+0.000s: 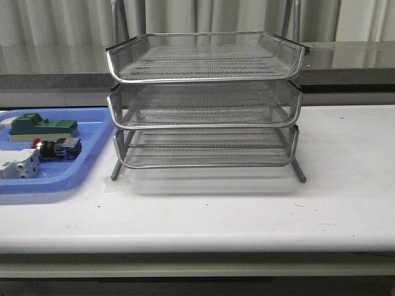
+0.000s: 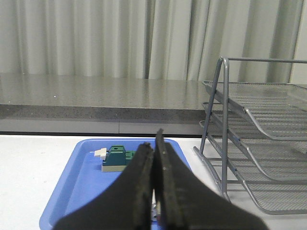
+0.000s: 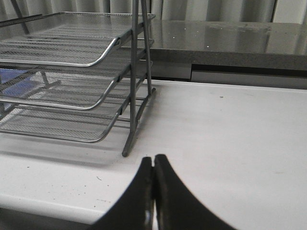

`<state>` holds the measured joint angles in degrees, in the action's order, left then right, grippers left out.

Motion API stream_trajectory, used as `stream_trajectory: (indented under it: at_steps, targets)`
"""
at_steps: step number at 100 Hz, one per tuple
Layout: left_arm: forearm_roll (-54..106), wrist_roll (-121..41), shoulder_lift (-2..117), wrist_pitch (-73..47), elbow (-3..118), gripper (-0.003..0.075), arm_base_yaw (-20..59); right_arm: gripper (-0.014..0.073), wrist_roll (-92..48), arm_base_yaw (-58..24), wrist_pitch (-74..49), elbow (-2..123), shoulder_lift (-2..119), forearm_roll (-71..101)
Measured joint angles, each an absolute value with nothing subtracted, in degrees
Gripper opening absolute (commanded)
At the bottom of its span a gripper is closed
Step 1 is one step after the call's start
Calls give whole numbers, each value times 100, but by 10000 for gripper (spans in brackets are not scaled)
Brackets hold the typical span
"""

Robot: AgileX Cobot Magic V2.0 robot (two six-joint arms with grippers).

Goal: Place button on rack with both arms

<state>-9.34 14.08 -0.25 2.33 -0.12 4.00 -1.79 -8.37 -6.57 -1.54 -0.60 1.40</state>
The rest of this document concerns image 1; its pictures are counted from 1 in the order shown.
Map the red emergency push button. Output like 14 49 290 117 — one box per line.
31 138 82 161

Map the green and cream switch block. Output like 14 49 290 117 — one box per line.
9 112 78 142

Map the white component in tray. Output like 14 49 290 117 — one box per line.
0 117 17 133

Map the silver metal rack frame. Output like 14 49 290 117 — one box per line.
111 1 306 183

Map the blue plastic tray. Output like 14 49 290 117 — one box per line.
1 107 115 194

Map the white circuit breaker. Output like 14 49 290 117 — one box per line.
1 149 41 179

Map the silver mesh top tray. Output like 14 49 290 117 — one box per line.
106 31 310 84

